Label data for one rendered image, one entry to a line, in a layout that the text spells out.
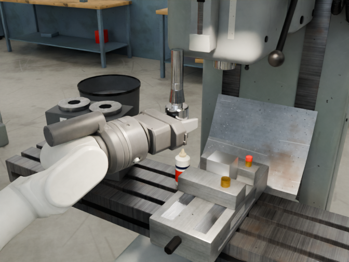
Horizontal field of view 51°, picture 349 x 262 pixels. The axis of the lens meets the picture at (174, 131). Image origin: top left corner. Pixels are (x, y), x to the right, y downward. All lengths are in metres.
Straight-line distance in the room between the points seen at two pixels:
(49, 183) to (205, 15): 0.38
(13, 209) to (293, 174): 0.82
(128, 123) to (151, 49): 5.39
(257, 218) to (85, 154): 0.53
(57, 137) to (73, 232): 1.80
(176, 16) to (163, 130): 0.22
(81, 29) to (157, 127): 6.23
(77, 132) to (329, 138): 0.82
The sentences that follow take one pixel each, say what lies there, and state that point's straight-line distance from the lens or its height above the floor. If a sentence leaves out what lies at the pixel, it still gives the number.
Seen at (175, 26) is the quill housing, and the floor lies 1.37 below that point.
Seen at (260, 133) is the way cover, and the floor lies 0.99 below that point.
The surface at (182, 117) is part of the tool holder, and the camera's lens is 0.72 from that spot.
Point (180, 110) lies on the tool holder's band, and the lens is 0.71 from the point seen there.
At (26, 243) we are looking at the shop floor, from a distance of 2.38.
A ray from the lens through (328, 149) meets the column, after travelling 1.22.
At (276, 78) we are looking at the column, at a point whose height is 1.16.
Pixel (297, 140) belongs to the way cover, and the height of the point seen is 0.99.
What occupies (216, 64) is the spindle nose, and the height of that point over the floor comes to 1.29.
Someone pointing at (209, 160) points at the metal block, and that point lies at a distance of 0.88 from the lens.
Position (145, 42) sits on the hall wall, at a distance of 6.06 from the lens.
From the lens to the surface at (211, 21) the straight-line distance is 0.67.
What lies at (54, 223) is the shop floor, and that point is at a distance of 2.47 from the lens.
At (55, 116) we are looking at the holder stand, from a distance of 1.07.
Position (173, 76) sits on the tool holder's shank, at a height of 1.29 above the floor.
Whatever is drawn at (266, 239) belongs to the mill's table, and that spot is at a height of 0.91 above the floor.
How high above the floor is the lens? 1.50
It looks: 25 degrees down
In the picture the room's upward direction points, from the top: straight up
